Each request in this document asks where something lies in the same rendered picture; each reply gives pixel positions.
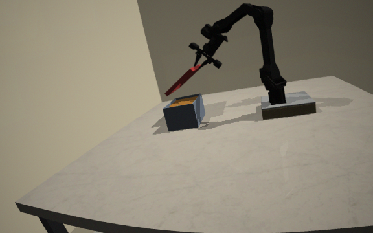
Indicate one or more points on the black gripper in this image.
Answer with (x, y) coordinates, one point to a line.
(208, 52)

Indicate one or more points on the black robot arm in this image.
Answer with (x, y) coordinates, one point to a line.
(263, 18)

